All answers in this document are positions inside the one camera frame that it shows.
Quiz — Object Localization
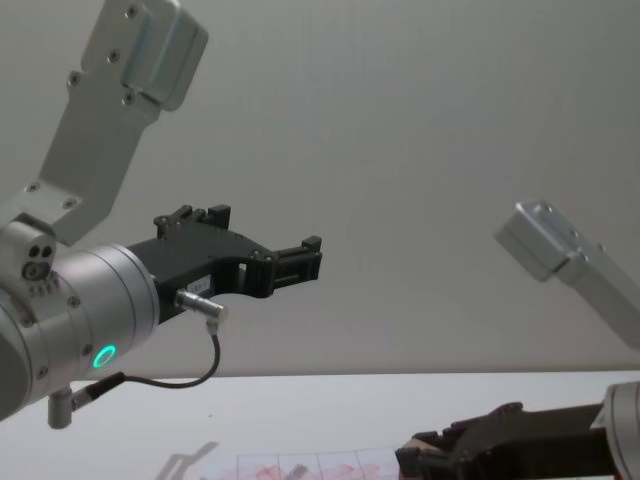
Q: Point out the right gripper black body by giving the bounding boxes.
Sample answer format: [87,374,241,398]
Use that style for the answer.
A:
[458,403,617,480]

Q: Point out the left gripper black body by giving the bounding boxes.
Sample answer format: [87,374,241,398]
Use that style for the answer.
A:
[127,227,276,326]

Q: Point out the white sheet with red print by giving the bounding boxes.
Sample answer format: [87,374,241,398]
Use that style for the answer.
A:
[199,448,402,480]

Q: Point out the white table cloth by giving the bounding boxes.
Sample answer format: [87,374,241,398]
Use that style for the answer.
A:
[0,370,640,480]

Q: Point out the thin dark cable silver plugs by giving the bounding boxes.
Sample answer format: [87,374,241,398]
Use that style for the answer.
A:
[47,288,232,430]

